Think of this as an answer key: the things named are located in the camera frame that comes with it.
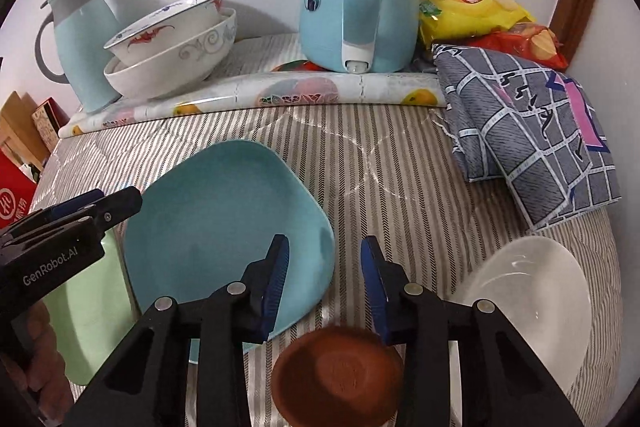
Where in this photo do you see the light blue thermos jug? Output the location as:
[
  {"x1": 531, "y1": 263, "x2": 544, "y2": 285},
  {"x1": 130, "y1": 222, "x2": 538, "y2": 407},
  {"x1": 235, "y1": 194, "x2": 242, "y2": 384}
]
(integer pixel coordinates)
[{"x1": 35, "y1": 0, "x2": 123, "y2": 114}]

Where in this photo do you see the red box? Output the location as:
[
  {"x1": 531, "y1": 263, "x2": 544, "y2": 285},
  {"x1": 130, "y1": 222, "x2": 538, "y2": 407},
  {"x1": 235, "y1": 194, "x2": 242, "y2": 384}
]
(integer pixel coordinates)
[{"x1": 0, "y1": 149, "x2": 38, "y2": 230}]

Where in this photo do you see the floral painted bowl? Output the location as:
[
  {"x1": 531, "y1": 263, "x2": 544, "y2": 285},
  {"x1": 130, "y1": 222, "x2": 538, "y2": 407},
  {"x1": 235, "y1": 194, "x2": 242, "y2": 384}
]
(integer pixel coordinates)
[{"x1": 103, "y1": 0, "x2": 228, "y2": 68}]

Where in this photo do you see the plain white bowl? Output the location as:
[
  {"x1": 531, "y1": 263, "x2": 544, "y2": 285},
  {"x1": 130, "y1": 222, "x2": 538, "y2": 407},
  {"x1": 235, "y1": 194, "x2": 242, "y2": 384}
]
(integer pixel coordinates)
[{"x1": 447, "y1": 236, "x2": 592, "y2": 427}]

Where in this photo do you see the yellow chips bag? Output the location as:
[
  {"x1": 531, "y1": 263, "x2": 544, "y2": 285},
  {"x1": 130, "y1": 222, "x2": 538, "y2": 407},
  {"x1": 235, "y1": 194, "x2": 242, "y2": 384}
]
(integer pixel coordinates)
[{"x1": 419, "y1": 0, "x2": 536, "y2": 48}]

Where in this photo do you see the striped quilted blanket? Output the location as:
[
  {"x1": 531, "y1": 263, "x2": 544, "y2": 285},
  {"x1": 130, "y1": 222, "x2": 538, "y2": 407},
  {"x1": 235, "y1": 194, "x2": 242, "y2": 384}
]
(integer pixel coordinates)
[{"x1": 30, "y1": 32, "x2": 626, "y2": 427}]

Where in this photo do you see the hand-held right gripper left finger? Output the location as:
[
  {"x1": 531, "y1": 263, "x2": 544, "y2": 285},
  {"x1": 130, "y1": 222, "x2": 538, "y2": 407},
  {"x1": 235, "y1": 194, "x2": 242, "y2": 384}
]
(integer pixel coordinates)
[{"x1": 62, "y1": 234, "x2": 291, "y2": 427}]

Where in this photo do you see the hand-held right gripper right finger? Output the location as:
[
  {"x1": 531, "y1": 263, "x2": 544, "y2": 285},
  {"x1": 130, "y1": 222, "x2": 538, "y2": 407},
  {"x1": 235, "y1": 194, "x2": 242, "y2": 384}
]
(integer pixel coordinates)
[{"x1": 360, "y1": 236, "x2": 586, "y2": 427}]

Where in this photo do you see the patterned cardboard box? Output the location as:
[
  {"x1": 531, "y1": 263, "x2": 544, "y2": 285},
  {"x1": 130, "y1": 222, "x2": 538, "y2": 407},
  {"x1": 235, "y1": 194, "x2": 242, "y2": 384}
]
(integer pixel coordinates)
[{"x1": 31, "y1": 97, "x2": 71, "y2": 152}]

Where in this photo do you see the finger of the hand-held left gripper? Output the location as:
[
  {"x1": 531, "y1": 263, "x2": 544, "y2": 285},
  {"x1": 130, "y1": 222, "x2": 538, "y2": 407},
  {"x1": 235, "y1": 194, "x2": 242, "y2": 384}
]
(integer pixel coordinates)
[
  {"x1": 30, "y1": 188, "x2": 106, "y2": 224},
  {"x1": 75, "y1": 186, "x2": 144, "y2": 234}
]

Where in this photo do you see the grey checked folded cloth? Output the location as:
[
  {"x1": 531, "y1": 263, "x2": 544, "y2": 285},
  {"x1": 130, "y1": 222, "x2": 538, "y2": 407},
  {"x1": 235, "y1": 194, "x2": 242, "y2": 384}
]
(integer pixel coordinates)
[{"x1": 431, "y1": 43, "x2": 622, "y2": 230}]

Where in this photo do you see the light green plate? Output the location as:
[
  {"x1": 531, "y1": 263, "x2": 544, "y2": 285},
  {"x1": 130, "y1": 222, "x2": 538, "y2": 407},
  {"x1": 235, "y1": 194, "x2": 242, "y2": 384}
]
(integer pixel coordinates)
[{"x1": 42, "y1": 224, "x2": 142, "y2": 386}]

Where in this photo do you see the light blue plate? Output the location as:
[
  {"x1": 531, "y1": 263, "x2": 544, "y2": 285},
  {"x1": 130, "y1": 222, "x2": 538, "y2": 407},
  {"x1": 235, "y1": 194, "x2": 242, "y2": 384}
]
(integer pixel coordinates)
[{"x1": 122, "y1": 139, "x2": 336, "y2": 364}]

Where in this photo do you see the red chips bag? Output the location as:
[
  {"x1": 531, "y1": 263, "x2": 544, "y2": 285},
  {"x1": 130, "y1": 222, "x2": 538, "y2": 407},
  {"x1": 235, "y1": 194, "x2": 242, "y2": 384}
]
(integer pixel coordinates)
[{"x1": 465, "y1": 22, "x2": 570, "y2": 72}]

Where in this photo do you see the brown cardboard box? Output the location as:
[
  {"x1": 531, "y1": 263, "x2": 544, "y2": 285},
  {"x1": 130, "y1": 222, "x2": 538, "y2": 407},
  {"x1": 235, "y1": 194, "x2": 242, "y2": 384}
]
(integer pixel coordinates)
[{"x1": 0, "y1": 91, "x2": 51, "y2": 172}]

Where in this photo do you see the fruit print table mat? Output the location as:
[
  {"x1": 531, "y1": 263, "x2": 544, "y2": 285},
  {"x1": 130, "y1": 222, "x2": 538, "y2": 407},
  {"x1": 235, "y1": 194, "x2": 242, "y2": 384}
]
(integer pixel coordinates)
[{"x1": 57, "y1": 32, "x2": 448, "y2": 138}]

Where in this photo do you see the person's left hand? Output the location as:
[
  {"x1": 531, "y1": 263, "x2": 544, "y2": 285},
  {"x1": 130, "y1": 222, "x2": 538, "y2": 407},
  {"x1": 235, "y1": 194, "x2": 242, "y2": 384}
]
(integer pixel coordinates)
[{"x1": 0, "y1": 302, "x2": 75, "y2": 414}]

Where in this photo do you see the white bowl grey scroll pattern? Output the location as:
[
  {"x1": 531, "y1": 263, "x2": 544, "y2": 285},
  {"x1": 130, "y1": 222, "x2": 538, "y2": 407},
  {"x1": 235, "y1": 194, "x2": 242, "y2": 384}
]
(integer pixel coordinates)
[{"x1": 103, "y1": 8, "x2": 237, "y2": 100}]

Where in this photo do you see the small brown bowl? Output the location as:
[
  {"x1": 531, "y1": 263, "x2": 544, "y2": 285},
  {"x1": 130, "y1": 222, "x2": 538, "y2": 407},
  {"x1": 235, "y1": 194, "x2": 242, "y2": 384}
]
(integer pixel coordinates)
[{"x1": 271, "y1": 326, "x2": 406, "y2": 425}]

